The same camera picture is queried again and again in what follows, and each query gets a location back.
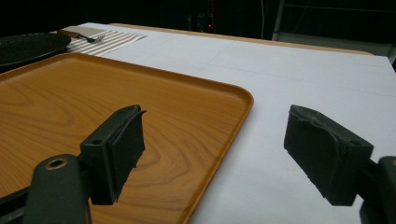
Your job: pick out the brown wooden tray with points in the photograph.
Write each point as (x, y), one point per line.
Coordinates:
(62, 93)

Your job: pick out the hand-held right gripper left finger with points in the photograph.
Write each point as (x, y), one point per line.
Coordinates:
(106, 161)

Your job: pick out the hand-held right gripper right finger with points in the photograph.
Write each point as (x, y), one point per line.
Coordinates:
(323, 155)

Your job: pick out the grey metal stand frame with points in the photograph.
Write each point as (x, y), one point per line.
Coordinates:
(327, 39)

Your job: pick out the striped woven placemat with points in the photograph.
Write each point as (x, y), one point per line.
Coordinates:
(115, 42)

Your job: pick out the white table sheet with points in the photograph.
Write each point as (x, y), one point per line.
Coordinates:
(280, 77)

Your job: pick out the dark grey round cushion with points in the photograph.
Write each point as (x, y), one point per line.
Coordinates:
(28, 46)

